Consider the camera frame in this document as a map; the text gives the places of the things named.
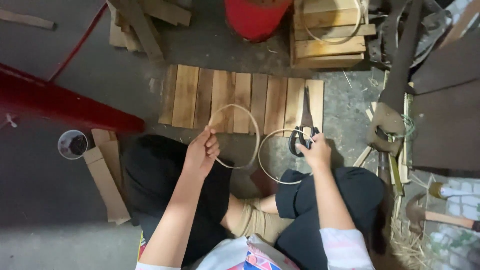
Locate person's right hand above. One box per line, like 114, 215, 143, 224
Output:
295, 133, 333, 173

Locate person's left hand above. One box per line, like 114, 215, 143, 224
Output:
183, 125, 221, 180

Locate black handled scissors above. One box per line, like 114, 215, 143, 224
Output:
288, 85, 321, 158

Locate small thin bamboo ring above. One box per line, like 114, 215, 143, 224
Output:
257, 128, 316, 185

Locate large thin bamboo ring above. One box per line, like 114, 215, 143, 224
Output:
207, 104, 261, 170

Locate person's black trousers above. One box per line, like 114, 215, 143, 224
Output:
122, 134, 387, 269

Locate wooden slat board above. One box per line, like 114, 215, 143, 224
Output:
158, 64, 325, 137

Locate person's beige foot covering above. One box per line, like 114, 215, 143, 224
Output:
220, 194, 295, 246

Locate short pale wooden plank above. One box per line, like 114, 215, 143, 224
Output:
91, 128, 123, 188

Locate long pale wooden plank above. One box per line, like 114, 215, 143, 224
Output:
83, 146, 131, 226

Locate wooden slat crate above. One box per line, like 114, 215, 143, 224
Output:
289, 0, 377, 70

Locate large hand saw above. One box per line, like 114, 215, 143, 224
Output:
365, 0, 425, 157

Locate person's white patterned shirt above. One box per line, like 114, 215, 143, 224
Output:
135, 227, 376, 270

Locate clear plastic cup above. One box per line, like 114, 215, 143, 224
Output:
57, 129, 89, 160

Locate heap of straw shavings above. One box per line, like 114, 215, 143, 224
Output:
388, 195, 432, 270

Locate dark brown boards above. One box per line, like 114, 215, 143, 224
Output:
410, 32, 480, 174

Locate heap of wooden planks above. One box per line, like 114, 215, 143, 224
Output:
106, 0, 192, 65

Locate dark red beam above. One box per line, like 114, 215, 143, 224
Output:
0, 63, 146, 134

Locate red plastic barrel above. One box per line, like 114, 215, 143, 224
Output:
224, 0, 293, 42

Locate thin wooden strip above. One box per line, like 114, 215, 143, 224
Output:
0, 8, 56, 31

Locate wooden handled hatchet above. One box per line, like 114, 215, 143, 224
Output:
405, 193, 480, 235

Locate pale bamboo ring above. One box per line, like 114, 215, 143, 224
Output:
299, 0, 363, 45

